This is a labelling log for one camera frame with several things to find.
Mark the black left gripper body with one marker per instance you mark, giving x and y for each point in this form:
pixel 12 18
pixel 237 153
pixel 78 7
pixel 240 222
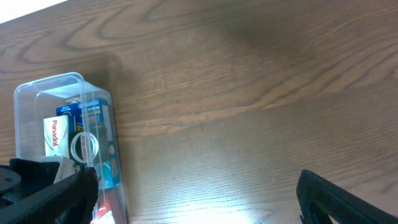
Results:
pixel 22 178

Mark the white Panadol box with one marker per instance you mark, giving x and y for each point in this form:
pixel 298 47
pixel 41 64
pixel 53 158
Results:
pixel 56 131

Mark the red Panadol box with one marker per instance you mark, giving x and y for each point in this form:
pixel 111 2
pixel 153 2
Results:
pixel 109 211

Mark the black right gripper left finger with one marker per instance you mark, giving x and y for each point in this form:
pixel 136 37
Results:
pixel 75 195

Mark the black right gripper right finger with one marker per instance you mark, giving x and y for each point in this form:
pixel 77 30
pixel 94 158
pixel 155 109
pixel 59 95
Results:
pixel 322 202

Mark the blue white medicine box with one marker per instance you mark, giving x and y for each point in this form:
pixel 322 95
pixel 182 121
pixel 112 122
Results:
pixel 92 116

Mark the clear plastic container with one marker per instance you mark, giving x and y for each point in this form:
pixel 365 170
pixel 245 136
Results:
pixel 39 99

